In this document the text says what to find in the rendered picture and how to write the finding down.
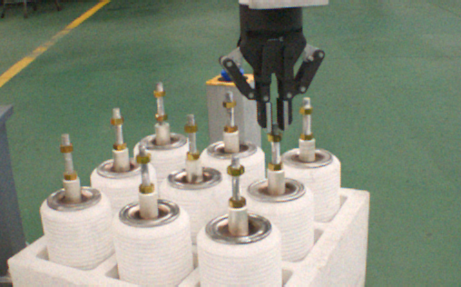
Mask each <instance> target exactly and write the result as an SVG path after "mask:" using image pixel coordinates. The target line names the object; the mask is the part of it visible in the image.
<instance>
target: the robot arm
mask: <svg viewBox="0 0 461 287"><path fill-rule="evenodd" d="M239 2H240V39H239V41H238V43H237V48H236V49H235V50H234V51H232V52H231V53H230V54H228V55H227V56H225V55H223V56H221V57H220V59H219V62H220V64H221V66H222V67H223V70H224V71H225V73H226V74H227V75H228V76H229V78H230V79H231V80H232V82H233V83H234V84H235V86H236V87H237V88H238V90H239V91H240V92H241V93H242V94H243V95H245V96H246V98H247V99H248V100H255V101H256V105H257V122H258V124H259V126H260V127H261V128H262V129H263V131H265V132H266V133H267V134H268V133H271V132H272V113H271V103H270V102H269V100H270V84H271V74H274V73H275V76H276V77H277V88H278V95H279V97H276V100H277V123H278V124H279V129H280V130H281V131H287V130H289V124H291V121H292V103H291V101H292V98H293V97H295V96H296V95H298V94H305V93H306V91H307V90H308V88H309V85H310V84H311V82H312V80H313V78H314V77H315V73H316V72H317V71H318V69H319V67H320V65H321V63H322V61H323V58H324V56H325V53H324V51H323V50H321V49H319V48H317V47H316V46H312V45H309V44H307V41H306V38H305V36H304V34H303V31H302V26H303V13H302V6H312V5H328V4H329V0H239ZM302 53H303V54H302ZM301 54H302V59H303V62H302V64H301V65H300V67H299V70H298V72H297V74H296V76H295V77H294V65H295V64H296V62H297V61H298V59H299V56H300V55H301ZM242 57H244V59H245V60H246V61H247V63H248V64H249V65H250V67H251V68H252V69H253V79H254V88H251V87H250V85H249V83H248V82H247V80H246V79H245V76H244V74H243V73H242V72H241V71H240V69H241V68H242V61H241V58H242Z"/></svg>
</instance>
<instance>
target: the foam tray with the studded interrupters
mask: <svg viewBox="0 0 461 287"><path fill-rule="evenodd" d="M368 201H369V193H368V192H367V191H361V190H356V189H342V188H340V203H339V210H338V214H337V215H336V216H335V218H334V219H333V221H332V222H329V223H315V222H313V229H314V230H313V233H314V234H313V237H314V238H313V240H314V243H313V244H314V247H313V248H312V249H311V250H310V251H309V253H308V255H307V256H306V258H305V259H304V260H303V261H301V262H284V261H281V270H282V272H281V273H282V285H281V287H364V285H365V270H366V260H367V236H368ZM191 251H192V255H193V266H194V271H193V272H192V273H191V274H189V275H188V276H187V277H186V278H185V280H184V281H182V282H181V283H180V284H179V285H178V286H177V287H201V285H200V273H199V263H198V250H197V246H194V245H192V246H191ZM8 264H9V268H10V273H11V276H12V281H13V286H14V287H144V286H141V285H138V284H134V283H131V282H125V281H121V280H120V276H119V272H118V263H117V258H116V255H115V254H113V255H112V256H111V257H109V259H108V260H105V261H104V262H103V263H102V264H101V265H99V266H97V268H96V269H94V270H91V271H87V272H85V271H80V270H76V269H74V268H71V267H69V266H66V265H62V264H59V263H55V262H50V259H49V252H48V248H47V245H46V241H45V236H43V237H41V239H39V240H36V242H34V243H33V244H30V246H28V247H26V248H24V249H23V250H22V251H21V252H19V253H18V254H17V255H16V256H14V257H12V258H11V259H10V260H8Z"/></svg>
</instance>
